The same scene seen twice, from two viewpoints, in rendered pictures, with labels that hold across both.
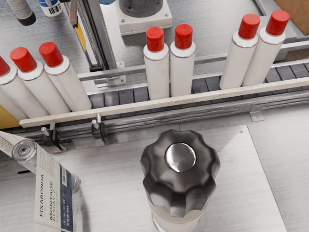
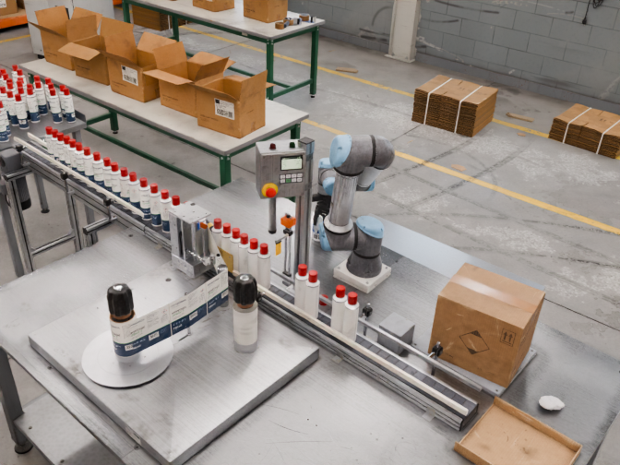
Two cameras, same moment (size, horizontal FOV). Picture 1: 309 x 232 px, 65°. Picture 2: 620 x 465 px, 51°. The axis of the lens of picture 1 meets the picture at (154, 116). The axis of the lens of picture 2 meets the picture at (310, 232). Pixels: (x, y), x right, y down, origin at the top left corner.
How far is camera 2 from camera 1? 2.04 m
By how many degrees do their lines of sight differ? 38
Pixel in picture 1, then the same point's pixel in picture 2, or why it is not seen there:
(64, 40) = not seen: hidden behind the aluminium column
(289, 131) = (341, 376)
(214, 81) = not seen: hidden behind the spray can
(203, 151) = (249, 280)
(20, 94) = (243, 256)
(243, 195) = (276, 362)
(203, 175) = (244, 282)
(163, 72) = (299, 288)
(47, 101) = (250, 268)
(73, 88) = (263, 269)
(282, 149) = (325, 377)
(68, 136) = not seen: hidden behind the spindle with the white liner
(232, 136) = (305, 346)
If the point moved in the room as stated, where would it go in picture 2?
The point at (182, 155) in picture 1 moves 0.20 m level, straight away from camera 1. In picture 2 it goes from (244, 277) to (296, 260)
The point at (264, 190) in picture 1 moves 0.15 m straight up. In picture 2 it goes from (286, 368) to (287, 335)
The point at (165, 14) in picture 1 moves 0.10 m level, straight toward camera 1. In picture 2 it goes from (366, 281) to (348, 291)
